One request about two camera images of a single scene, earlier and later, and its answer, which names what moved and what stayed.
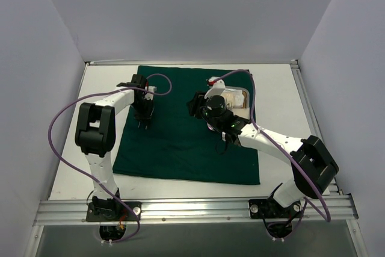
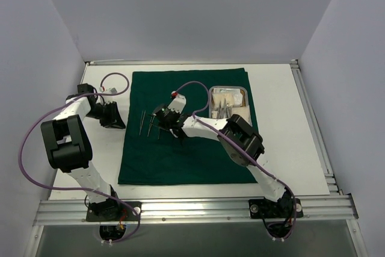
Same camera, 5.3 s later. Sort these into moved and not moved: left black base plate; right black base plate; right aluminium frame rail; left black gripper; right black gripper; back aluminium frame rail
Moved: right black gripper; left black gripper
Not moved: right black base plate; right aluminium frame rail; back aluminium frame rail; left black base plate
